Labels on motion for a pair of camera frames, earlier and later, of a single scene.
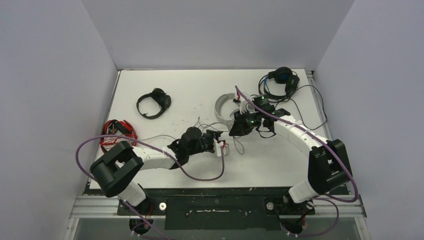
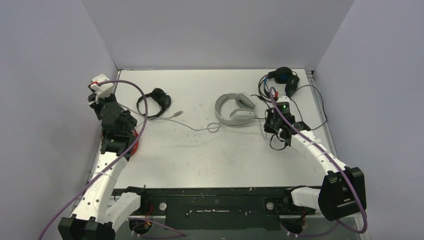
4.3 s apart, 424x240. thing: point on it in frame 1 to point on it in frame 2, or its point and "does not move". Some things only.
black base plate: (217, 208) does not move
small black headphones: (163, 99) does not move
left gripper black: (211, 135) to (96, 107)
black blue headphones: (283, 75) does not move
